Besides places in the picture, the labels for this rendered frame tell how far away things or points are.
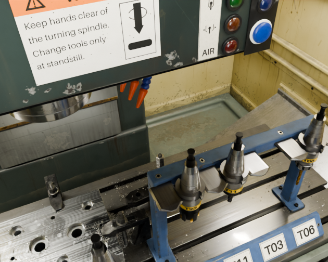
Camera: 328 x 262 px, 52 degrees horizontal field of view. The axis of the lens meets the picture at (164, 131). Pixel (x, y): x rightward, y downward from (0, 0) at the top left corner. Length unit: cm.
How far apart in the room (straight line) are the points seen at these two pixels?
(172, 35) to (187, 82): 144
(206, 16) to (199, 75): 145
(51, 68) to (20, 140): 88
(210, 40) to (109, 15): 14
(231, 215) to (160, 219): 32
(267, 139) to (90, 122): 68
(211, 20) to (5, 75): 25
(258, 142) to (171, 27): 48
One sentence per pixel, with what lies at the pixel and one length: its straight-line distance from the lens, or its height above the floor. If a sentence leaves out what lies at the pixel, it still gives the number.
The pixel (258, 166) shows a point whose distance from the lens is 80.
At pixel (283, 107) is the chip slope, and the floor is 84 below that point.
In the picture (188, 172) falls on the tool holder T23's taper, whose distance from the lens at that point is 68.
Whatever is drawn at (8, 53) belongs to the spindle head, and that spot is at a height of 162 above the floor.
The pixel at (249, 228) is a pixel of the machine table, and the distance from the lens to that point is 108.
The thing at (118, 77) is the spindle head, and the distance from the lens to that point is 44.
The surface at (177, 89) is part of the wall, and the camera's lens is 187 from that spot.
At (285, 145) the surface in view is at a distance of 87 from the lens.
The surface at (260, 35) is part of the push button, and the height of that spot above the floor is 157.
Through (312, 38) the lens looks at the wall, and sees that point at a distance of 149.
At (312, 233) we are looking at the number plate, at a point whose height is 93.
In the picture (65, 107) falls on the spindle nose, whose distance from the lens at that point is 60.
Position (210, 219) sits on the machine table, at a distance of 108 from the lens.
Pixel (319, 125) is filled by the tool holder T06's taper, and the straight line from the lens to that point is 85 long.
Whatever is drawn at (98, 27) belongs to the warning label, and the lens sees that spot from 40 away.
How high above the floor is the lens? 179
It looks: 41 degrees down
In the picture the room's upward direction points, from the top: 2 degrees counter-clockwise
